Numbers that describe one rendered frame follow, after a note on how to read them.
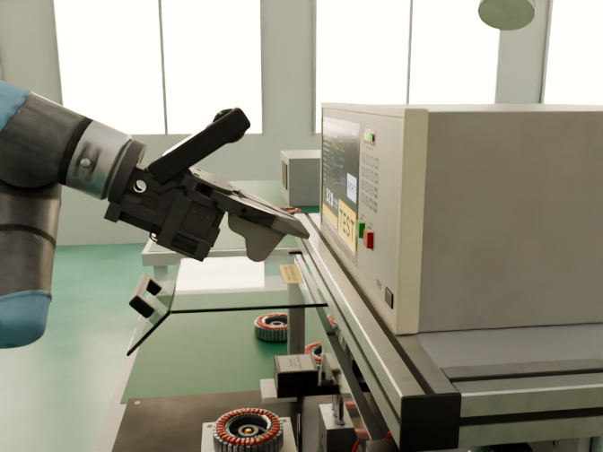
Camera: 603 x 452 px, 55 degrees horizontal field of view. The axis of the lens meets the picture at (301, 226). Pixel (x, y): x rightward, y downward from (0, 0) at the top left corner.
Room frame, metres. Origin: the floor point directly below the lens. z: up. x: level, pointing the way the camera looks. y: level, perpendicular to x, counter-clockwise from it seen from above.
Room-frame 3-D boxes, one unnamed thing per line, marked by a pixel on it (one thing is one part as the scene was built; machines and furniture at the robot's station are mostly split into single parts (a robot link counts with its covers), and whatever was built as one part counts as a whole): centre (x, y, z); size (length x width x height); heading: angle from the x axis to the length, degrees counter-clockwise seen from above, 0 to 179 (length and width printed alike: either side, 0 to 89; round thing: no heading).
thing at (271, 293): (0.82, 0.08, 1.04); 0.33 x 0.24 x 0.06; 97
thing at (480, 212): (0.73, -0.25, 1.22); 0.44 x 0.39 x 0.20; 7
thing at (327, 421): (0.84, -0.06, 0.80); 0.07 x 0.05 x 0.06; 7
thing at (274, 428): (0.83, 0.08, 0.80); 0.11 x 0.11 x 0.04
